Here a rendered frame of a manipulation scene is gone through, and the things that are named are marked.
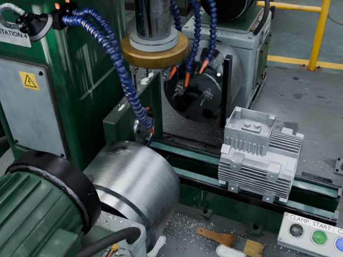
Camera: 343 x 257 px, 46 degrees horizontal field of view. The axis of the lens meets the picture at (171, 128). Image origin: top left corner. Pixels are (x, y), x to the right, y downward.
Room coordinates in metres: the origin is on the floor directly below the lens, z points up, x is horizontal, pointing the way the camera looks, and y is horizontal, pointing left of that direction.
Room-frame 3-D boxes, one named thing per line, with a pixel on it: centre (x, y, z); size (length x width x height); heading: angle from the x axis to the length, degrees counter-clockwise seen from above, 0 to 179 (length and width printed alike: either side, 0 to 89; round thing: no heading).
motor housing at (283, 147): (0.86, -0.25, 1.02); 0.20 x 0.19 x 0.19; 65
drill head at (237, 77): (1.27, -0.14, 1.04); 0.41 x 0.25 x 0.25; 155
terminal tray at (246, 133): (0.87, -0.22, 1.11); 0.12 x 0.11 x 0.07; 65
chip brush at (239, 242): (0.73, -0.16, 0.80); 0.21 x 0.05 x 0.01; 66
